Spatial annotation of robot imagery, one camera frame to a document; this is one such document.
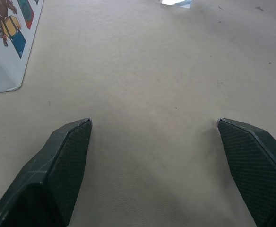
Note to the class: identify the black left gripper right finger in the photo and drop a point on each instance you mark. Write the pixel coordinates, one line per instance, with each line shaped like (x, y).
(258, 170)

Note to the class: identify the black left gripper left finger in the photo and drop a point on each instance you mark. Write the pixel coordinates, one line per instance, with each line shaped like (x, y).
(57, 175)

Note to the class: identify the white box with cartoon print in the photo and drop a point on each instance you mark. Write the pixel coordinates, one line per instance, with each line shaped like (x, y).
(6, 42)

